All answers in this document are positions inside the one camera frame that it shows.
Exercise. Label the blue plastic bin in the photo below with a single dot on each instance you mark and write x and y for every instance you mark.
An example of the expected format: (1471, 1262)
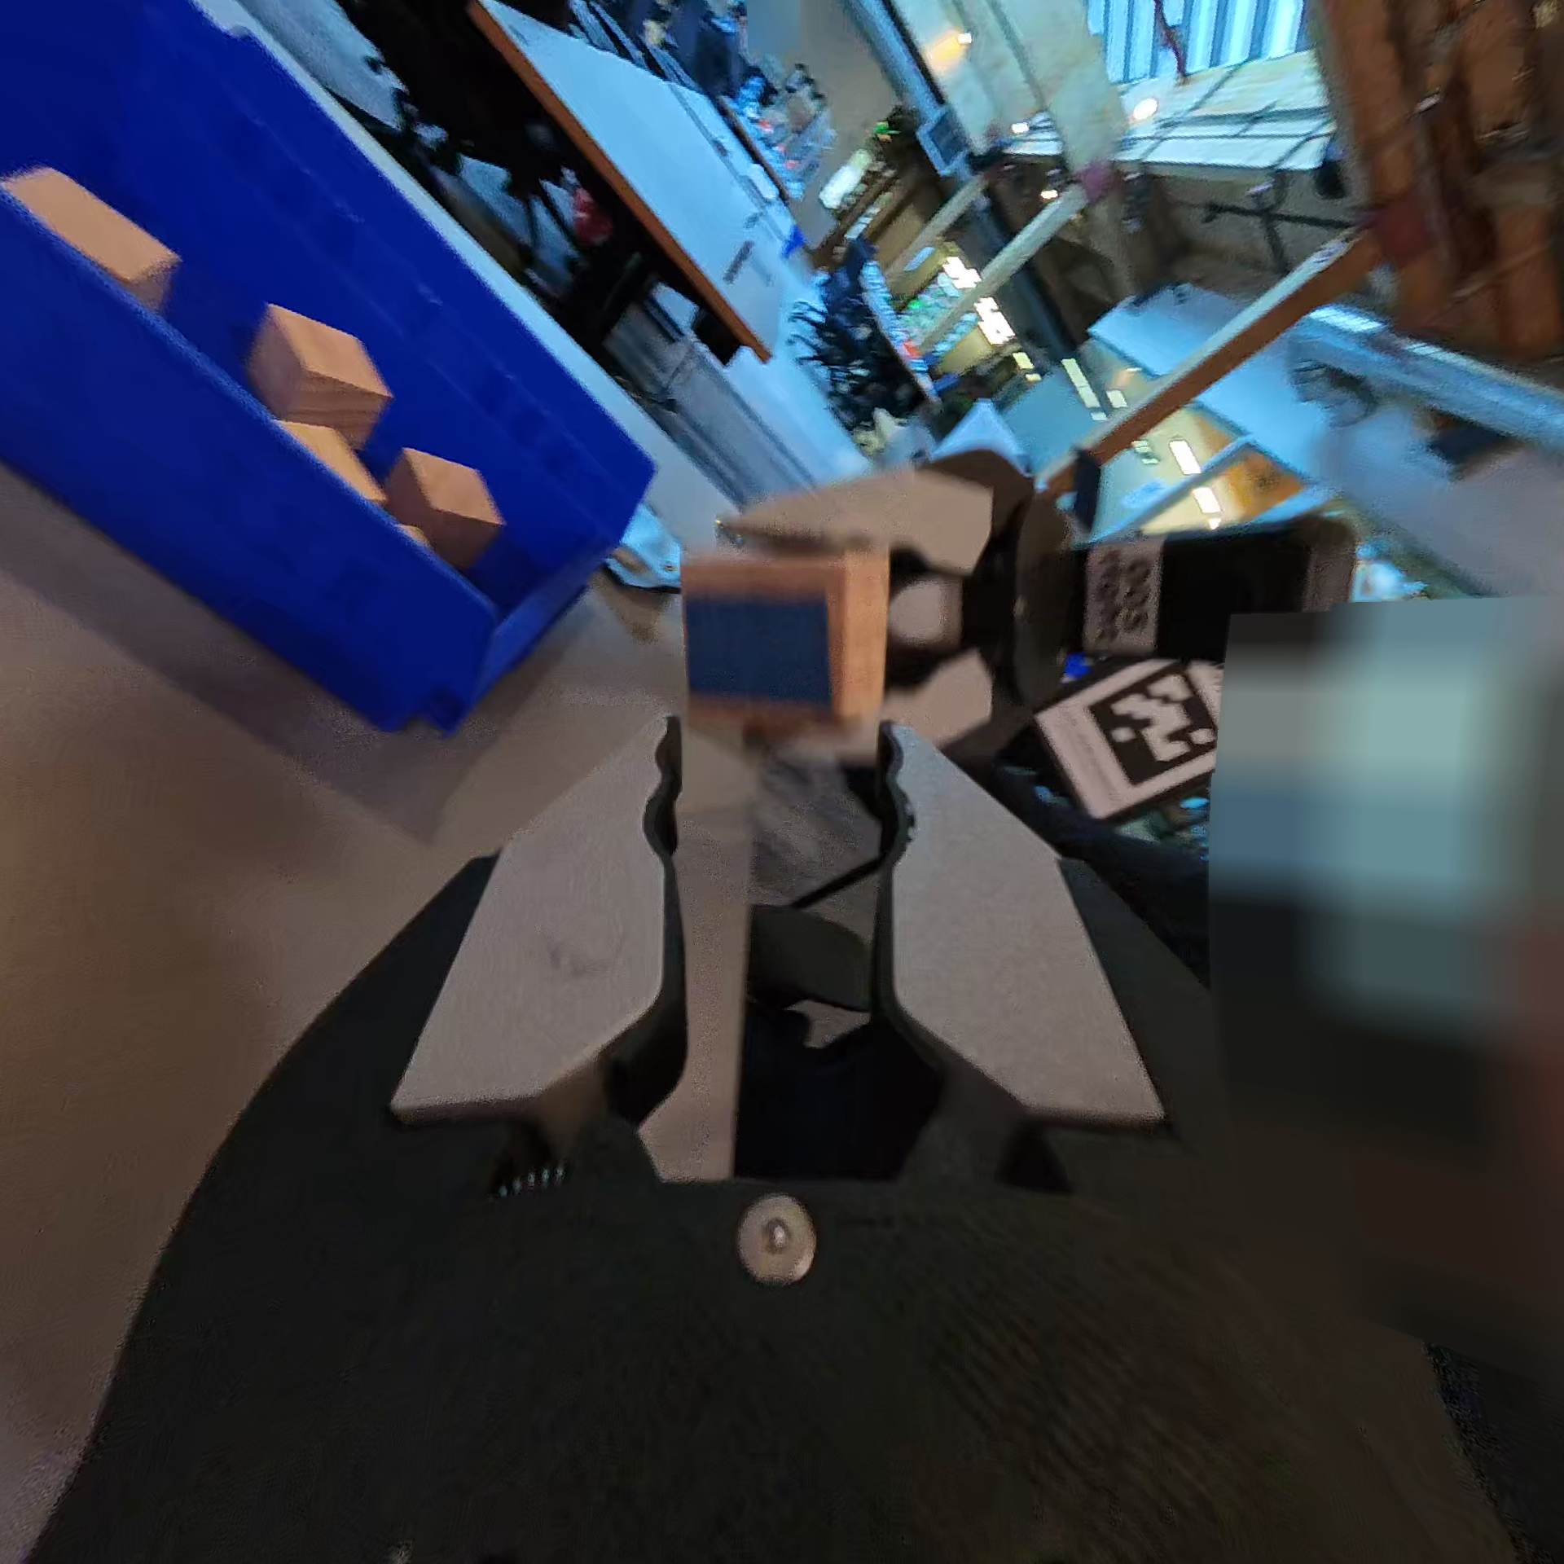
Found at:
(183, 488)

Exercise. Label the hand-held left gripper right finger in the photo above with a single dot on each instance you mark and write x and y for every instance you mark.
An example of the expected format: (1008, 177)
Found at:
(1013, 977)

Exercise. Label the silver ventilation duct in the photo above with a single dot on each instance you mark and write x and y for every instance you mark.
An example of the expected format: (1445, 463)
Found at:
(1430, 372)

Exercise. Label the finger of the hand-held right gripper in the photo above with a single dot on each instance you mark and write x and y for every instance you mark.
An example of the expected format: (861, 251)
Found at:
(959, 702)
(855, 512)

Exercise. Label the black white coded sign board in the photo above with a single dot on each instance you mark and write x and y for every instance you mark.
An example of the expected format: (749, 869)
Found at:
(1136, 744)

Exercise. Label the long white desk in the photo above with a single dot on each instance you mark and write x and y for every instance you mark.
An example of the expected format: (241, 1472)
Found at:
(659, 171)

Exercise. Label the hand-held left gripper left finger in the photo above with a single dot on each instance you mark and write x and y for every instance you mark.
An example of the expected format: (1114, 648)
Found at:
(550, 977)

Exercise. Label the black office chair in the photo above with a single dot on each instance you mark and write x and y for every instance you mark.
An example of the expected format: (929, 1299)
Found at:
(862, 348)

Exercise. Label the wall air vent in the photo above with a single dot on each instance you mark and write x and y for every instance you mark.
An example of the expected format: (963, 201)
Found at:
(942, 136)

